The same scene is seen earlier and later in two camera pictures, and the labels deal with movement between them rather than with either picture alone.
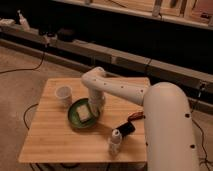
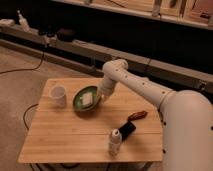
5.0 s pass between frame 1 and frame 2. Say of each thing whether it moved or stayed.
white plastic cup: moved
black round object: stayed
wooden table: stayed
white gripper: moved
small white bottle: stayed
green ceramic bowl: moved
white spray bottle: stayed
